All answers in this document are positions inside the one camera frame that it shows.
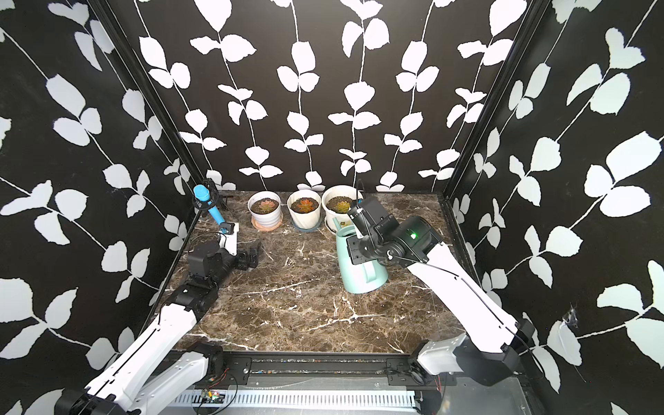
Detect mint green watering can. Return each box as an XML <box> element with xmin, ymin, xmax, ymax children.
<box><xmin>333</xmin><ymin>219</ymin><xmax>388</xmax><ymax>294</ymax></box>

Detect white perforated strip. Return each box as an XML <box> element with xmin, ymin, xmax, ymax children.
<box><xmin>169</xmin><ymin>390</ymin><xmax>420</xmax><ymax>411</ymax></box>

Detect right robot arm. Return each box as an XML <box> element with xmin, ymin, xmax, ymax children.
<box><xmin>348</xmin><ymin>210</ymin><xmax>534</xmax><ymax>387</ymax></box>

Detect orange red succulent plant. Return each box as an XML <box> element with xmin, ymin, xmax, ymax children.
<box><xmin>290</xmin><ymin>197</ymin><xmax>319</xmax><ymax>214</ymax></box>

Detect right large white plant pot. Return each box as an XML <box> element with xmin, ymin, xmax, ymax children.
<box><xmin>322</xmin><ymin>185</ymin><xmax>363</xmax><ymax>233</ymax></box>

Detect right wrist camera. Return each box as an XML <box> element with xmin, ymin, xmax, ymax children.
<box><xmin>348</xmin><ymin>196</ymin><xmax>399</xmax><ymax>244</ymax></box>

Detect yellow green succulent plant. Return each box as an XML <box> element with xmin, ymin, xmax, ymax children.
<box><xmin>331</xmin><ymin>198</ymin><xmax>352</xmax><ymax>214</ymax></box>

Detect white pot saucer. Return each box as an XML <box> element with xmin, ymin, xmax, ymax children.
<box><xmin>324</xmin><ymin>216</ymin><xmax>343</xmax><ymax>234</ymax></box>

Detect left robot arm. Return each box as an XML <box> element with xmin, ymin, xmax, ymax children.
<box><xmin>54</xmin><ymin>240</ymin><xmax>260</xmax><ymax>414</ymax></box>

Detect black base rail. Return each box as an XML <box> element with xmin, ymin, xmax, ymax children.
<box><xmin>195</xmin><ymin>351</ymin><xmax>524</xmax><ymax>390</ymax></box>

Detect middle white plant pot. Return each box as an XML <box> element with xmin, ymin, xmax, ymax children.
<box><xmin>287</xmin><ymin>190</ymin><xmax>322</xmax><ymax>228</ymax></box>

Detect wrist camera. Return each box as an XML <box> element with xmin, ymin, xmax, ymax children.
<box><xmin>219</xmin><ymin>221</ymin><xmax>240</xmax><ymax>256</ymax></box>
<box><xmin>348</xmin><ymin>196</ymin><xmax>399</xmax><ymax>244</ymax></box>

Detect dark blue pot saucer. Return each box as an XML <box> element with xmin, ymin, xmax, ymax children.
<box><xmin>292</xmin><ymin>221</ymin><xmax>322</xmax><ymax>233</ymax></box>

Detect pink succulent plant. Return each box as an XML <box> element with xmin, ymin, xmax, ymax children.
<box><xmin>251</xmin><ymin>198</ymin><xmax>279</xmax><ymax>214</ymax></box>

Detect small circuit board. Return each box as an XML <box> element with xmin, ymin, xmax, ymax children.
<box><xmin>197</xmin><ymin>389</ymin><xmax>227</xmax><ymax>406</ymax></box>

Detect left white plant pot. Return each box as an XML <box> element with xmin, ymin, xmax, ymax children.
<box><xmin>247</xmin><ymin>191</ymin><xmax>283</xmax><ymax>228</ymax></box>

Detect peach pot saucer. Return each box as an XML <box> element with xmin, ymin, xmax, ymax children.
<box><xmin>252</xmin><ymin>216</ymin><xmax>283</xmax><ymax>233</ymax></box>

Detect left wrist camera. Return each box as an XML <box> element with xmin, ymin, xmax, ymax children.
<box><xmin>219</xmin><ymin>221</ymin><xmax>240</xmax><ymax>256</ymax></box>

